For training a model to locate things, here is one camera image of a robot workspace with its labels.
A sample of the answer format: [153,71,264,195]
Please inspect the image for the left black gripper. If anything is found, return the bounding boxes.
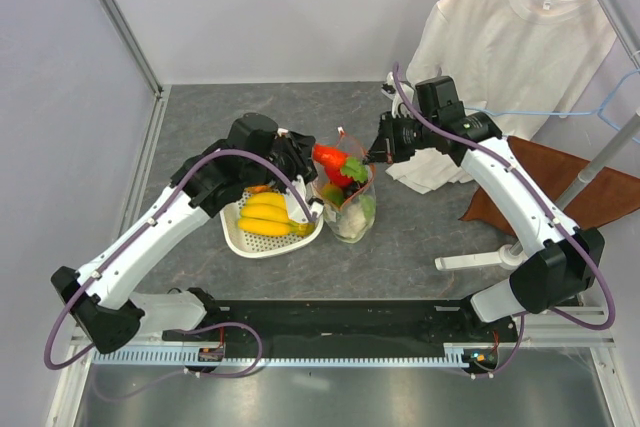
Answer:
[244,131,319,198]

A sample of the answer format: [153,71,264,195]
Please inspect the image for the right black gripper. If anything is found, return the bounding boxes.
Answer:
[364,110,438,164]

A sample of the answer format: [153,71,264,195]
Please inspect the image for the clear zip top bag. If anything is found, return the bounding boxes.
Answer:
[313,127,376,243]

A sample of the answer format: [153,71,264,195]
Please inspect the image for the toy cabbage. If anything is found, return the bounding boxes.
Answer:
[325,194,376,243]

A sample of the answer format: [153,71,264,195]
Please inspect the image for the black toy grapes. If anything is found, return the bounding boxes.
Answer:
[342,182,365,199]

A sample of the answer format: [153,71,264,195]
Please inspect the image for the green toy avocado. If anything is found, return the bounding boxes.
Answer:
[321,183,345,207]

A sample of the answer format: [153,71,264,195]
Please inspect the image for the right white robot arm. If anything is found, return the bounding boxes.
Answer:
[365,71,604,341]

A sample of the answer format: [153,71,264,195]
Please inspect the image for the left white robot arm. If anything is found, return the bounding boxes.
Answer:
[51,113,321,354]

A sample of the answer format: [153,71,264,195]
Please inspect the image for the yellow toy bananas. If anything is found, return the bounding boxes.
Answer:
[237,192,315,237]

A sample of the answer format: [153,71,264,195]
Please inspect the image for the white plastic fruit basket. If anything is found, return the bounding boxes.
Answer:
[219,193,324,259]

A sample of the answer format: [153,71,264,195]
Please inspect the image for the white clothes rack stand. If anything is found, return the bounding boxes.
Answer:
[435,114,639,271]

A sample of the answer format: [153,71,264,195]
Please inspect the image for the white t-shirt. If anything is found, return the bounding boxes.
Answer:
[406,0,616,139]

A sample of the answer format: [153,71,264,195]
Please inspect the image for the blue clothes hanger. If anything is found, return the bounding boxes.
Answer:
[466,69,639,139]

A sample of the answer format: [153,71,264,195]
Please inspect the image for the brown cloth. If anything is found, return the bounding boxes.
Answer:
[461,136,640,235]

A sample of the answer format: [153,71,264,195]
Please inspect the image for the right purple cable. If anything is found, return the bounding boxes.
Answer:
[392,62,616,381]

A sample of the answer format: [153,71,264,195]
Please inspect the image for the purple cable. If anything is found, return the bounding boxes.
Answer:
[392,62,616,381]
[43,148,319,402]

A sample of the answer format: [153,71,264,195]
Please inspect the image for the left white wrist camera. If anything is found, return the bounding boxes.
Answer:
[285,175,324,224]

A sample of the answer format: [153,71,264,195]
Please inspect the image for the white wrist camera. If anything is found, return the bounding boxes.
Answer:
[285,175,324,224]
[381,72,403,117]

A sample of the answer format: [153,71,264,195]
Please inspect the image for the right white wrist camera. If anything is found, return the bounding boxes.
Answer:
[381,72,403,117]

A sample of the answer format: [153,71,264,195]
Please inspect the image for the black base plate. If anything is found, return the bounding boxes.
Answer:
[162,298,521,359]

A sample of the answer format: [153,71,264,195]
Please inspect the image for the slotted cable duct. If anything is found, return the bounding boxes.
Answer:
[92,345,496,369]

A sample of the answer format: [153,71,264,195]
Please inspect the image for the aluminium frame post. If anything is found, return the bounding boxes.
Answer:
[98,0,163,98]

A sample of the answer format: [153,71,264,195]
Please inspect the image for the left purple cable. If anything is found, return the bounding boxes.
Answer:
[43,148,319,402]

